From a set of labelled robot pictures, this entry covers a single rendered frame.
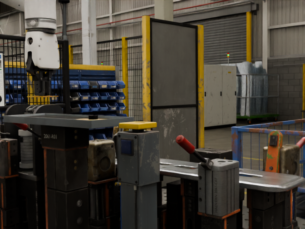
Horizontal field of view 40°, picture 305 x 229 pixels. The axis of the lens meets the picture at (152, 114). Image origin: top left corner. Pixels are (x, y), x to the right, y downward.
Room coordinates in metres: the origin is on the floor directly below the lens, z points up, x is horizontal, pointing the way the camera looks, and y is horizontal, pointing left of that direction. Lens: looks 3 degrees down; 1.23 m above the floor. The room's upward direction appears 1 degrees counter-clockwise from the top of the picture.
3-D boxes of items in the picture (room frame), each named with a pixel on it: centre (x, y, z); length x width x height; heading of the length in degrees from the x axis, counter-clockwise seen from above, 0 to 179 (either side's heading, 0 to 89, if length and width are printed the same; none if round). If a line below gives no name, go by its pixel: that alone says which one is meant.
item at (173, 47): (4.73, -0.25, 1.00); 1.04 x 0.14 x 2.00; 135
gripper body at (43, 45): (1.17, 0.30, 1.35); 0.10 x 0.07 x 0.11; 157
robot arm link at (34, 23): (1.17, 0.31, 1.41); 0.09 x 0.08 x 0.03; 157
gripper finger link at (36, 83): (1.15, 0.31, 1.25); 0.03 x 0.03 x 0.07; 67
